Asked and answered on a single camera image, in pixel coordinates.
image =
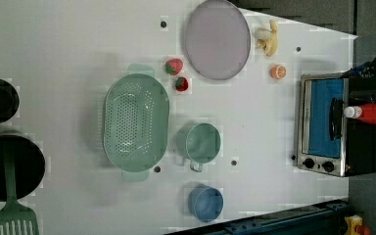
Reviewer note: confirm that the black pot with spatula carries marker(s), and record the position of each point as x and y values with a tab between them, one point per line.
29	165

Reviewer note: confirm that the yellow toy object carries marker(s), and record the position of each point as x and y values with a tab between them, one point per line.
355	226

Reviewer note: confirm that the green mug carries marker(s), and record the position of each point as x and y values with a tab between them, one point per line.
199	143

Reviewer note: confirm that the blue cup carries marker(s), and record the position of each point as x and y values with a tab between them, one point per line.
205	203

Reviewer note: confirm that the lavender round plate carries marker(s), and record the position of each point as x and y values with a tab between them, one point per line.
217	39

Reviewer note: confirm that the red strawberry toy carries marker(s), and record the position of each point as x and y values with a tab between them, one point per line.
181	84

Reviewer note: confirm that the pink strawberry toy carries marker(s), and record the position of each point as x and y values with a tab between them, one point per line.
173	66

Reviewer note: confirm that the green perforated colander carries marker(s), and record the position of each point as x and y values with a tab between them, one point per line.
136	123

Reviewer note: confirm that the red felt ketchup bottle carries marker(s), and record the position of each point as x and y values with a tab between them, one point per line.
365	113

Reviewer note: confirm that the peeled toy banana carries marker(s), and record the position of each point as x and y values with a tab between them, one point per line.
267	39

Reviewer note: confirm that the green slotted spatula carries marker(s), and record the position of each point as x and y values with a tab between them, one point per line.
15	218

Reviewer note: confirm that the silver toaster oven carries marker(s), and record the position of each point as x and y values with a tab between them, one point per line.
327	141

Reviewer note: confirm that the orange slice toy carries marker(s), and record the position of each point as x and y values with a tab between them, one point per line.
278	72

